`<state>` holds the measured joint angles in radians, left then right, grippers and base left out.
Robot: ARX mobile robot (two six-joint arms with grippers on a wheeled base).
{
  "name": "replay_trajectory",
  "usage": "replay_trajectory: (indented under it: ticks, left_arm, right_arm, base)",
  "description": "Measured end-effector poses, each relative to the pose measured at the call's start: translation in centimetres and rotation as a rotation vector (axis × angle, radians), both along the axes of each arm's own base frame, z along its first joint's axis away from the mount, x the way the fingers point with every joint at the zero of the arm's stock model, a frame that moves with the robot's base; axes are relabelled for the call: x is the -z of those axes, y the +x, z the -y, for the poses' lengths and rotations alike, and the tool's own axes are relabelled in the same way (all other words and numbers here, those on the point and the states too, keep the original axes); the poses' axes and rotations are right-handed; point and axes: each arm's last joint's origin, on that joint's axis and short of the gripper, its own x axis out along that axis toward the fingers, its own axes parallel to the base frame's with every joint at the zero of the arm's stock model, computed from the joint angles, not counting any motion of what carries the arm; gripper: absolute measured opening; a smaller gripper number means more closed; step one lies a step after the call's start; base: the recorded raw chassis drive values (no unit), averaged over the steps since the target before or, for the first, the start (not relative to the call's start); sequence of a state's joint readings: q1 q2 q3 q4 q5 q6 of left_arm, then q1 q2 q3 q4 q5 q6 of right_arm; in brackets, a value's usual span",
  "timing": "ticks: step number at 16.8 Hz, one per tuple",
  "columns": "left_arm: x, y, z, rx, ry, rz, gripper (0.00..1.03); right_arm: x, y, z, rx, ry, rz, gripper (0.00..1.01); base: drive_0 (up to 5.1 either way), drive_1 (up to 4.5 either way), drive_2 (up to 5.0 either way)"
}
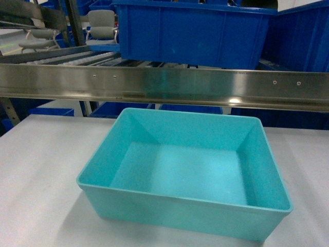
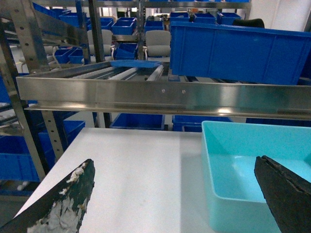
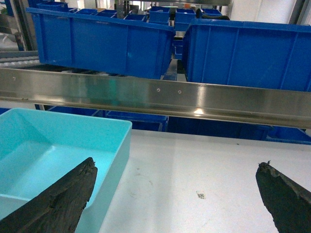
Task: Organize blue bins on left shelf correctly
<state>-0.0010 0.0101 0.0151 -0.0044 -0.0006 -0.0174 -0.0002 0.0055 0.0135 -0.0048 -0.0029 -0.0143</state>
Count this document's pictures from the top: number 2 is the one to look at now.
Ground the stainless steel shelf rack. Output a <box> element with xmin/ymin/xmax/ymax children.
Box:
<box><xmin>0</xmin><ymin>0</ymin><xmax>311</xmax><ymax>180</ymax></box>

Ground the grey office chair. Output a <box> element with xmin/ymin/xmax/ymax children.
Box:
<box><xmin>87</xmin><ymin>29</ymin><xmax>114</xmax><ymax>61</ymax></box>
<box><xmin>143</xmin><ymin>30</ymin><xmax>171</xmax><ymax>62</ymax></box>

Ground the blue bin lower left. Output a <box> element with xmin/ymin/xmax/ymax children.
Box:
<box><xmin>0</xmin><ymin>136</ymin><xmax>39</xmax><ymax>182</ymax></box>

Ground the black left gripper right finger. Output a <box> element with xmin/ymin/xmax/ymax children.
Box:
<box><xmin>254</xmin><ymin>155</ymin><xmax>311</xmax><ymax>233</ymax></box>

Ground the blue bin below shelf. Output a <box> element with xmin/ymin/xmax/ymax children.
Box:
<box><xmin>110</xmin><ymin>113</ymin><xmax>165</xmax><ymax>131</ymax></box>
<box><xmin>172</xmin><ymin>115</ymin><xmax>232</xmax><ymax>132</ymax></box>

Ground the large blue plastic bin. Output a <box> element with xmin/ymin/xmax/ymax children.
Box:
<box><xmin>170</xmin><ymin>21</ymin><xmax>311</xmax><ymax>85</ymax></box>

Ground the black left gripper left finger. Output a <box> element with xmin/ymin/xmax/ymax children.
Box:
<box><xmin>0</xmin><ymin>159</ymin><xmax>95</xmax><ymax>233</ymax></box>

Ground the teal plastic bin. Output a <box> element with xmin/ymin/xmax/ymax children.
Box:
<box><xmin>201</xmin><ymin>121</ymin><xmax>311</xmax><ymax>233</ymax></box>

